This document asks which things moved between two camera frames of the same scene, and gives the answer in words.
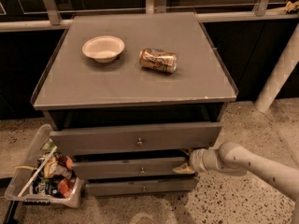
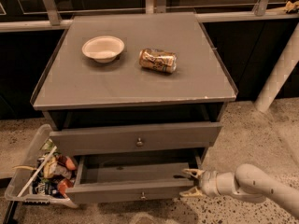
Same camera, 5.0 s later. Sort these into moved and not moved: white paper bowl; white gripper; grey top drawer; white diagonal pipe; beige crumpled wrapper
Moved: white gripper
Not moved: white paper bowl; grey top drawer; white diagonal pipe; beige crumpled wrapper
